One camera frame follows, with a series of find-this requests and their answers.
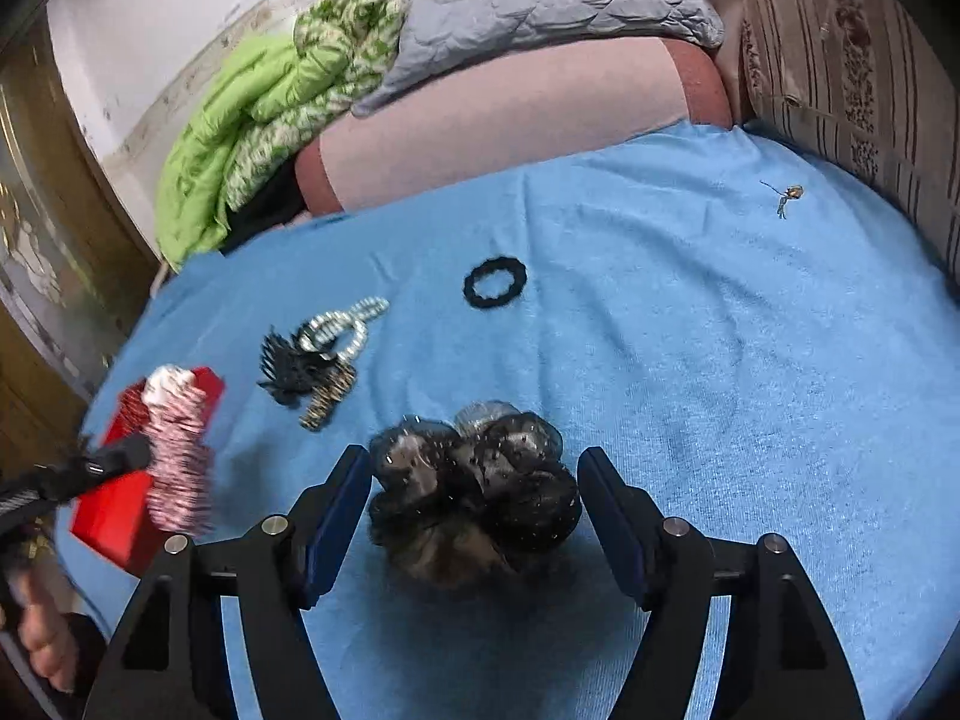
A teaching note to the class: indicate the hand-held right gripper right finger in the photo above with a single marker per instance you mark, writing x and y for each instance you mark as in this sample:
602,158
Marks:
611,525

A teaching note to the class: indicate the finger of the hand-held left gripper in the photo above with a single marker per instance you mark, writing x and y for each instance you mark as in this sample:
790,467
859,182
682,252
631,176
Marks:
112,461

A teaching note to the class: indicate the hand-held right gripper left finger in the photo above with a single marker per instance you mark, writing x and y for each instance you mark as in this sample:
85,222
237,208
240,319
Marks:
334,532

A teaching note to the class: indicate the red box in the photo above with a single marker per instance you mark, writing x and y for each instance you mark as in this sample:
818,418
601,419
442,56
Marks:
112,517

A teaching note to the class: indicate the red white striped scrunchie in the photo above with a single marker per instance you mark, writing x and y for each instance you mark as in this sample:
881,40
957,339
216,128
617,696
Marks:
176,457

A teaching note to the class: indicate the black mesh scrunchie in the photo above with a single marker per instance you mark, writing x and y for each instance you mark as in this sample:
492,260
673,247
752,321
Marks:
480,510

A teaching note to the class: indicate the person's left hand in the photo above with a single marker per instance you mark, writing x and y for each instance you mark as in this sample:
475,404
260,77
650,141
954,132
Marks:
41,637

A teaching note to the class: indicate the dark red patterned scrunchie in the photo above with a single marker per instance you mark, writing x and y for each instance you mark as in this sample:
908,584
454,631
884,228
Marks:
131,409

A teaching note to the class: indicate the white printed scrunchie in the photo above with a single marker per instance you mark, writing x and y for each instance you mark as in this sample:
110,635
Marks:
169,382

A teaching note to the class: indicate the leopard print hair clip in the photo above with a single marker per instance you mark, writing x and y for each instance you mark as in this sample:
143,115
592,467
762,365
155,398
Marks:
326,397

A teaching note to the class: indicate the blue blanket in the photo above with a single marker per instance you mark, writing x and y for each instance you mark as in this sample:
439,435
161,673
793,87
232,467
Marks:
675,390

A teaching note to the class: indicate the black claw hair clip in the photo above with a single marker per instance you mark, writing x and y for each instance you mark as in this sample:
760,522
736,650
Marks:
289,371

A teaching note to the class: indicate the wooden cabinet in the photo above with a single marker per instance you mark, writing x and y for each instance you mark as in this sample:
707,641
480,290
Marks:
52,240

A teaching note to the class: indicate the black cloth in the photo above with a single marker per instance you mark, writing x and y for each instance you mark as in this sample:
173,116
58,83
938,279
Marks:
262,210

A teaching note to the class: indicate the green quilt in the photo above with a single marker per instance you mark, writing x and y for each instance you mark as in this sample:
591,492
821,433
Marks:
217,135

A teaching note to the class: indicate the small metal earring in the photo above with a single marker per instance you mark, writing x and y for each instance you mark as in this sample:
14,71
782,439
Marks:
791,193

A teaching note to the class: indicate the pink pillow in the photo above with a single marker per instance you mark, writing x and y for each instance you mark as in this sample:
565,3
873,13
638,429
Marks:
487,127

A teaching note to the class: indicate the green white patterned cloth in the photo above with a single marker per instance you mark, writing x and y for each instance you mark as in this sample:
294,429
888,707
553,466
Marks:
337,37

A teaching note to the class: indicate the striped floral cushion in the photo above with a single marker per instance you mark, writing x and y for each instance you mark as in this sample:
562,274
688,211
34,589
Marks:
862,75

